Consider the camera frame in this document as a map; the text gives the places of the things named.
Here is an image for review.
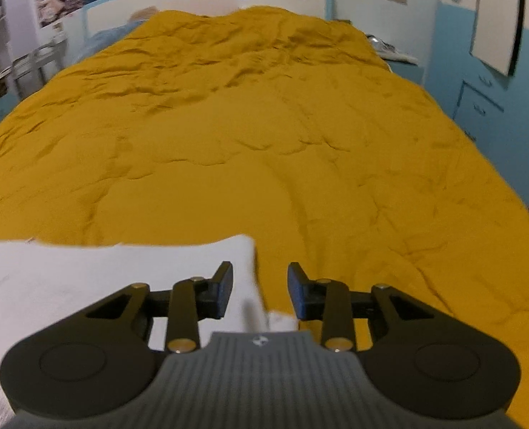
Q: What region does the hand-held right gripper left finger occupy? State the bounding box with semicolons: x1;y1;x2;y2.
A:
83;260;234;353

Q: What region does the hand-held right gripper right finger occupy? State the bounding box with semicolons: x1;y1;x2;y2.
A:
287;262;439;353

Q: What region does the white printed sweatshirt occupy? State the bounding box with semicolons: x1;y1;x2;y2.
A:
0;233;298;367

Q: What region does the mustard yellow blanket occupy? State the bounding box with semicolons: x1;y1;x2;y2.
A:
0;5;529;353

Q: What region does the blue nightstand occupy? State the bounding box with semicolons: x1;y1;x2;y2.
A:
365;33;427;87

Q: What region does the blue wardrobe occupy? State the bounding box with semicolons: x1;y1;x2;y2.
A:
425;0;529;208

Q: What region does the blue pillow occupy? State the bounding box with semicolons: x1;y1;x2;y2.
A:
79;6;160;61

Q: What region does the grey utility cart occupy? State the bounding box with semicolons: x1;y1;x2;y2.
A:
11;36;68;97

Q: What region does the black framed mirror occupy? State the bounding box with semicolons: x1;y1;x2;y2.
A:
469;0;528;78

